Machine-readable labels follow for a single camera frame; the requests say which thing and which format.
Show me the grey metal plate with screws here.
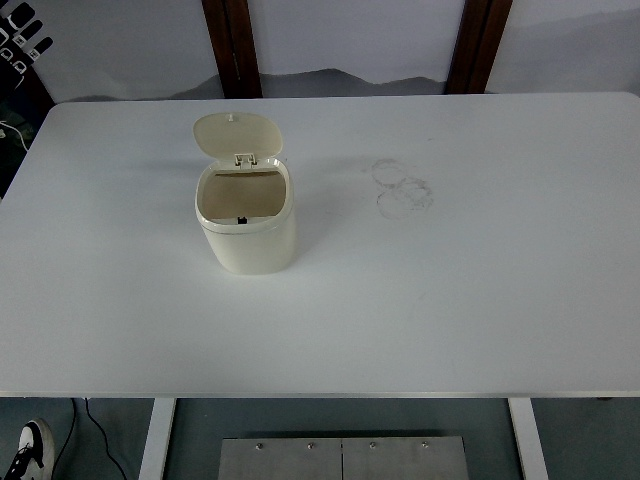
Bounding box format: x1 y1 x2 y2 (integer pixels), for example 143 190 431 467
218 436 469 480

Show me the white table leg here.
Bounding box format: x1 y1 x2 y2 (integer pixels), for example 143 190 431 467
508 398 550 480
138 398 177 480

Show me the dark brown wooden frame post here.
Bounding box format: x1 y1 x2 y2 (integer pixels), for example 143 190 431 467
201 0 264 100
444 0 514 95

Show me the cream plastic flip-lid trash bin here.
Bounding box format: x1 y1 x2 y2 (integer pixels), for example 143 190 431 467
192 112 297 275

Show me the thin black floor cable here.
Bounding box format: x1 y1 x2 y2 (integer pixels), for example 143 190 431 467
49 398 79 480
83 398 131 480

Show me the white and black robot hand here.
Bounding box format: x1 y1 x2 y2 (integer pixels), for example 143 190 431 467
0 0 54 76

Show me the thin white cable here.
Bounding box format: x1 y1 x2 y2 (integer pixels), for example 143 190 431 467
0 119 31 152

